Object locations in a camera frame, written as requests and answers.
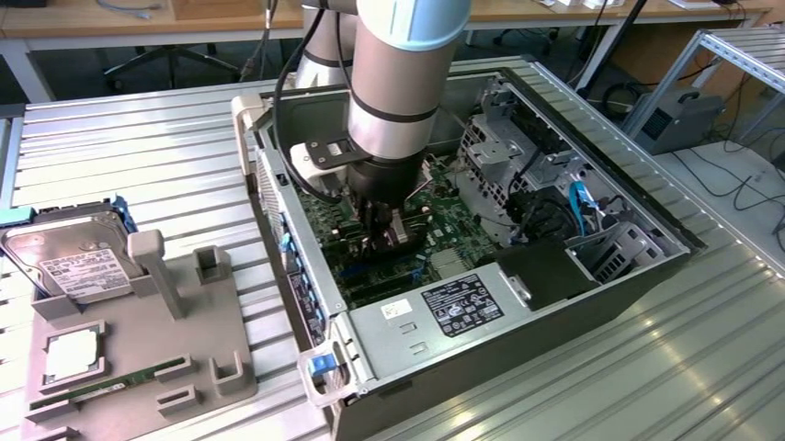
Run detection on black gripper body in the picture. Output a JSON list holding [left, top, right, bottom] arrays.
[[355, 153, 425, 206]]

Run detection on metal CPU socket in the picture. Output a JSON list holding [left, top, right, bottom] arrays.
[[400, 155, 459, 231]]

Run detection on green motherboard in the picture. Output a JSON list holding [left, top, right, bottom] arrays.
[[293, 151, 504, 309]]

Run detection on metal optical drive cage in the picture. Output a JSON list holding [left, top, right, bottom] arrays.
[[459, 75, 590, 231]]

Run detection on black power supply label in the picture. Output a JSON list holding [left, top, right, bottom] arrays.
[[419, 274, 507, 336]]

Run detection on silver power supply unit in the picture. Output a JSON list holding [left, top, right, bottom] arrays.
[[345, 264, 535, 382]]

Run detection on open black PC case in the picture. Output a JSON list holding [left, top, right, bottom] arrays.
[[229, 63, 706, 435]]

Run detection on metal disk bay cage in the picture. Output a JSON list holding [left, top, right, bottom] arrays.
[[563, 220, 691, 282]]

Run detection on black office chair base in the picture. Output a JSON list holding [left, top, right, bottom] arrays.
[[100, 43, 244, 91]]

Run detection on grey plastic parts rack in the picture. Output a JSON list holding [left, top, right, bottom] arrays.
[[21, 229, 258, 441]]

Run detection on wooden box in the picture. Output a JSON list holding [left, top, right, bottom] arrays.
[[168, 0, 262, 20]]

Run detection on hard disk with blue carrier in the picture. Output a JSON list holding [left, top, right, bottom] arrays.
[[0, 195, 140, 307]]

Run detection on green RAM stick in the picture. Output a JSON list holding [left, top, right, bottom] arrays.
[[28, 362, 185, 410]]

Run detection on silver CPU chip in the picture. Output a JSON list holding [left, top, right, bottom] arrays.
[[42, 331, 102, 382]]

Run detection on wooden top desk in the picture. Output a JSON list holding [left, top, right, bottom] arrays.
[[0, 0, 774, 105]]

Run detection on white and black camera mount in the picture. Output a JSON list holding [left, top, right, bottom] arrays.
[[288, 139, 372, 185]]

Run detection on black power wire bundle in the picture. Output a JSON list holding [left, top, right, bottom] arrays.
[[507, 190, 580, 243]]

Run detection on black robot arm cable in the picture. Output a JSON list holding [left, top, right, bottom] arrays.
[[272, 0, 344, 206]]

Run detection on blue disk wire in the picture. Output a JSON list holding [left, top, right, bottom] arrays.
[[568, 181, 594, 238]]

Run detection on grey hanging cable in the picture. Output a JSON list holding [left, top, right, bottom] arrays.
[[238, 0, 277, 82]]

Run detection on coiled black cable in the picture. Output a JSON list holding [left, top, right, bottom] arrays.
[[599, 82, 639, 116]]

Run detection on grey box with black handle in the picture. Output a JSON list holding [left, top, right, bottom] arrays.
[[622, 89, 728, 155]]

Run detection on black floor cable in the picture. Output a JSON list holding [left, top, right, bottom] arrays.
[[667, 137, 785, 208]]

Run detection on light blue cable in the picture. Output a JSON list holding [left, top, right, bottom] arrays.
[[94, 0, 164, 19]]

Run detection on aluminium slat table frame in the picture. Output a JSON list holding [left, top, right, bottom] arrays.
[[640, 25, 785, 153]]

